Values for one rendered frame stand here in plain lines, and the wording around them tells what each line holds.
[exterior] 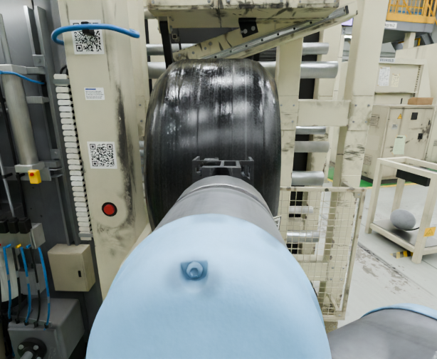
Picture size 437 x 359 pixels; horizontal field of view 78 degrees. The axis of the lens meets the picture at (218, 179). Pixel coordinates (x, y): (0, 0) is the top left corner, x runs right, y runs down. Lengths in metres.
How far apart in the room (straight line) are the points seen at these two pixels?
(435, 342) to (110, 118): 0.73
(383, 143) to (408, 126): 0.47
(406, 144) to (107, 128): 4.91
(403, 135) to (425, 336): 5.00
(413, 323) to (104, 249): 0.80
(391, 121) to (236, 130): 4.52
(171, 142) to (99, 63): 0.32
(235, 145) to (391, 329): 0.39
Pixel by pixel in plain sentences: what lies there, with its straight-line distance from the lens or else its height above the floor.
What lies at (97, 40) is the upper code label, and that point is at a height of 1.50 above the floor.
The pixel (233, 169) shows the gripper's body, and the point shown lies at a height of 1.31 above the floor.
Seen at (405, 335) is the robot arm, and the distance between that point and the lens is 0.25.
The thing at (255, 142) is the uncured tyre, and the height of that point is 1.29.
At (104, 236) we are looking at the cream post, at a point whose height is 0.97.
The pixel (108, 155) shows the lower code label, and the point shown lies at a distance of 0.80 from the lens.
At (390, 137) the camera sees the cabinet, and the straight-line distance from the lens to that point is 5.03.
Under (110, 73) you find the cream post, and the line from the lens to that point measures 0.78.
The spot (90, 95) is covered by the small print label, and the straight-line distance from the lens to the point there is 0.80.
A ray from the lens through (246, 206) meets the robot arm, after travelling 0.16.
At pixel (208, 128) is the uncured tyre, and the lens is 0.55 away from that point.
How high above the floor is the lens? 1.37
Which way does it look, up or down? 17 degrees down
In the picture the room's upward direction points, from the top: straight up
